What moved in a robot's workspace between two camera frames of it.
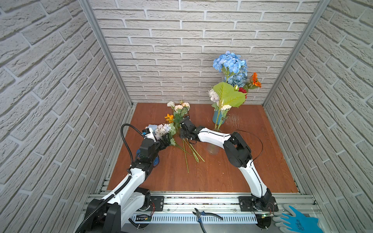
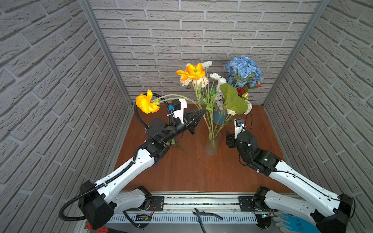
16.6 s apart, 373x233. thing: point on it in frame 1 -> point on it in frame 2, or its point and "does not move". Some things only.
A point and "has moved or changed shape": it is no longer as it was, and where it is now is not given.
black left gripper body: [163, 144] -> [189, 123]
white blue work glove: [294, 222] does not move
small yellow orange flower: [169, 118] -> [147, 104]
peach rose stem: [225, 108] -> [201, 81]
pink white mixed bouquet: [214, 97] -> [219, 99]
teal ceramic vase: [216, 116] does not move
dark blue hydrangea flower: [230, 63] -> [243, 71]
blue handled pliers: [199, 213] does not move
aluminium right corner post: [319, 9] does not move
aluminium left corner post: [87, 6] does not move
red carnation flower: [240, 89] has moved or changed shape
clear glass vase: [212, 149] does not move
